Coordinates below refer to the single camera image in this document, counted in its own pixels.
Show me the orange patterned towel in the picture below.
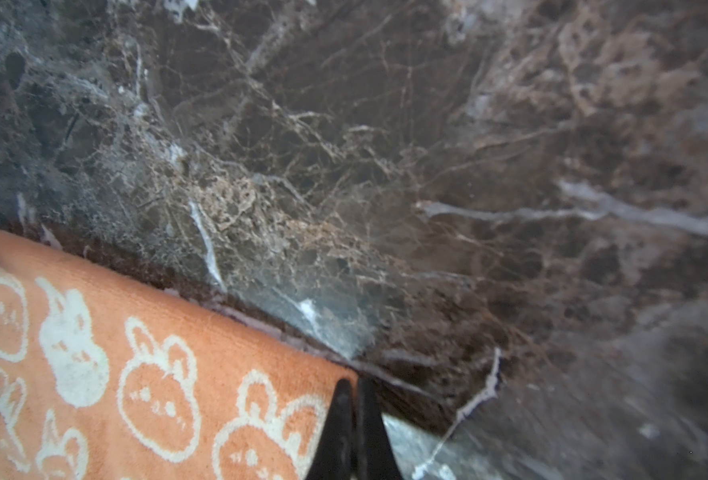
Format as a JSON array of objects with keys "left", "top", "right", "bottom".
[{"left": 0, "top": 231, "right": 351, "bottom": 479}]

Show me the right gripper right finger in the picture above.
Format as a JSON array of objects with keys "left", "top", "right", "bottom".
[{"left": 354, "top": 377, "right": 403, "bottom": 480}]

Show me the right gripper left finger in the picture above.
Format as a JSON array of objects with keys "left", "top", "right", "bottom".
[{"left": 305, "top": 379, "right": 354, "bottom": 480}]

